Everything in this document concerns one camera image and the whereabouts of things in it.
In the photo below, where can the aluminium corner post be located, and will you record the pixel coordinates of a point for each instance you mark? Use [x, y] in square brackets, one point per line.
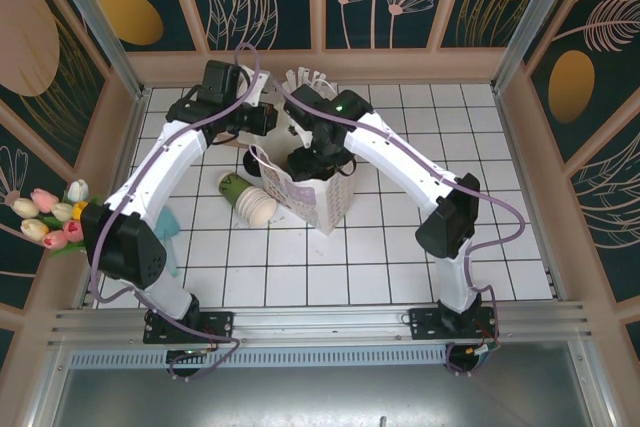
[101, 32]
[537, 17]

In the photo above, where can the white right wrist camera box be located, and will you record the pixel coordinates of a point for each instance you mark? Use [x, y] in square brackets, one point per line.
[301, 136]

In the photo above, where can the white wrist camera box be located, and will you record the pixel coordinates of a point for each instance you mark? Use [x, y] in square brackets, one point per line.
[257, 87]
[301, 136]

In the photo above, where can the yellow artificial tulip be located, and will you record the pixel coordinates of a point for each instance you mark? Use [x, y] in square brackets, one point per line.
[80, 210]

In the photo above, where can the aluminium frame bar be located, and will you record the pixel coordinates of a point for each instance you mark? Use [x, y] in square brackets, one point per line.
[592, 387]
[50, 387]

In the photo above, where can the aluminium mounting rail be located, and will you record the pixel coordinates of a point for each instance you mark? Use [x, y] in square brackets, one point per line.
[320, 327]

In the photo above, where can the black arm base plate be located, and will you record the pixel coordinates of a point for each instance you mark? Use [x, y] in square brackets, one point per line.
[425, 324]
[220, 327]

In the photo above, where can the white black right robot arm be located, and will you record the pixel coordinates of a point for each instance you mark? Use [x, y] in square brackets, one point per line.
[400, 157]

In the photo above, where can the white artificial tulip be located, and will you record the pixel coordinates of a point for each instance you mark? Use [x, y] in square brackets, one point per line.
[25, 207]
[78, 191]
[35, 229]
[62, 212]

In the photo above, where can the green paper coffee cup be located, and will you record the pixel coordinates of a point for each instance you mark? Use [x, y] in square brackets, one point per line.
[231, 186]

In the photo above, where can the tulip bouquet in vase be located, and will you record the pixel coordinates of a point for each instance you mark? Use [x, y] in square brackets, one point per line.
[62, 250]

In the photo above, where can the pink artificial tulip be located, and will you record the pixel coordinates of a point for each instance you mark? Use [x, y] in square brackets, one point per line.
[45, 200]
[55, 240]

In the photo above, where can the black plastic cup lid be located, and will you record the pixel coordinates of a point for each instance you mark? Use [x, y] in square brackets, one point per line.
[250, 163]

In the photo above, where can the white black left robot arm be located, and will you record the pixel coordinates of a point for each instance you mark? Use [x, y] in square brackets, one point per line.
[160, 162]

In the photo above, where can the white printed paper bag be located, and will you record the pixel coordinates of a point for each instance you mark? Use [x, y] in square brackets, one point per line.
[320, 207]

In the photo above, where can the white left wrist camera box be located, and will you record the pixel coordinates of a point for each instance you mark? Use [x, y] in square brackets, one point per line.
[257, 87]

